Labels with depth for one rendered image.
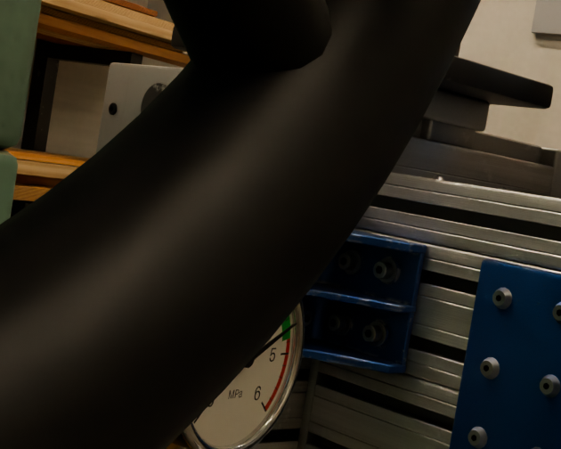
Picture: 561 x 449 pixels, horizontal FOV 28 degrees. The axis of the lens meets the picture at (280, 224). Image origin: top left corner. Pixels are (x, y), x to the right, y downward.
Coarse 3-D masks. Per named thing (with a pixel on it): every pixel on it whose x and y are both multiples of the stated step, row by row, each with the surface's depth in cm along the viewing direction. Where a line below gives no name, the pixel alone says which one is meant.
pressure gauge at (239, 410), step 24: (288, 336) 36; (264, 360) 35; (288, 360) 36; (240, 384) 34; (264, 384) 35; (288, 384) 36; (216, 408) 33; (240, 408) 34; (264, 408) 35; (192, 432) 32; (216, 432) 33; (240, 432) 34; (264, 432) 35
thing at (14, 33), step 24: (0, 0) 32; (24, 0) 33; (0, 24) 32; (24, 24) 33; (0, 48) 32; (24, 48) 33; (0, 72) 32; (24, 72) 33; (0, 96) 32; (24, 96) 33; (0, 120) 33; (0, 144) 33
